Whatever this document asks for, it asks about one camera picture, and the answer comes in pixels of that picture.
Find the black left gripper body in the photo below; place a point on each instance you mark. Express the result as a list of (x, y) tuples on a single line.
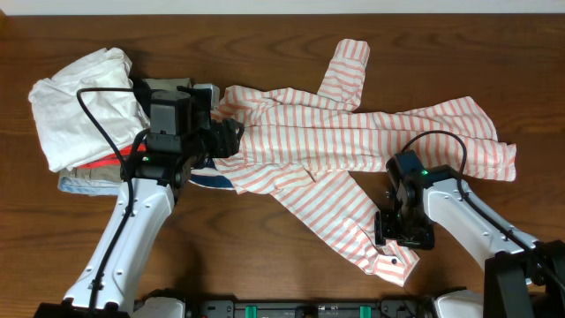
[(196, 146)]

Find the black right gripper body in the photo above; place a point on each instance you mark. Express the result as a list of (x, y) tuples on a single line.
[(410, 228)]

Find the red white striped shirt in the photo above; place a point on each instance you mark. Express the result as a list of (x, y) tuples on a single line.
[(303, 148)]

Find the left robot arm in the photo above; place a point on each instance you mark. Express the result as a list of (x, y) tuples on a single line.
[(181, 136)]

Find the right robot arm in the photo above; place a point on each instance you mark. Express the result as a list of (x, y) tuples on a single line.
[(523, 276)]

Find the navy and red folded garment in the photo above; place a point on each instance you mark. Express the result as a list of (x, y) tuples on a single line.
[(117, 114)]

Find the olive green folded garment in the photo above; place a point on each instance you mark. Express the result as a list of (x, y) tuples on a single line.
[(109, 168)]

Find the white crumpled garment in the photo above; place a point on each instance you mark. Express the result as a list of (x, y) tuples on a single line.
[(68, 137)]

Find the light blue folded garment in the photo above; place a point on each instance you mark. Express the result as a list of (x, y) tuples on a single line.
[(88, 187)]

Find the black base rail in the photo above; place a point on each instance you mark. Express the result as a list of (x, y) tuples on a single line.
[(287, 309)]

